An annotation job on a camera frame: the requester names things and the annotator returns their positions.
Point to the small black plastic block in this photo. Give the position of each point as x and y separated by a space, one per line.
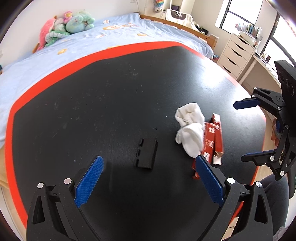
146 154

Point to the white sock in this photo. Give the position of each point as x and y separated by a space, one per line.
191 132

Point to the short red carton box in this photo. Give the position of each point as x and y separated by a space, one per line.
218 142

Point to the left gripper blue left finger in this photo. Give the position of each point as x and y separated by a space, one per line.
84 187

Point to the white desk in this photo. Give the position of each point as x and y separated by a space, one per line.
257 74

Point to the pink plush toy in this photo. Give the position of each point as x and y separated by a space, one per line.
47 27

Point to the white drawer cabinet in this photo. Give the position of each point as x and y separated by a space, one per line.
235 56

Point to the white tote bag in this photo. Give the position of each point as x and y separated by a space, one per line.
180 18

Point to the green plush toy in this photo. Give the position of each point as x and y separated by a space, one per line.
80 22

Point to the bed with blue sheet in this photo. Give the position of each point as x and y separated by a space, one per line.
127 29

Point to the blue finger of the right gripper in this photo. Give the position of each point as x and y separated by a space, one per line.
263 156
246 103

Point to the rainbow plush hanging toy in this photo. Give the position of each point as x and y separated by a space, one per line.
158 6

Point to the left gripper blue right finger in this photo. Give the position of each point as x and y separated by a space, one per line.
211 182

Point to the long red carton box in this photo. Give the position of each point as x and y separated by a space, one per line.
209 138

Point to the red and black table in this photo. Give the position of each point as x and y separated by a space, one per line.
102 104

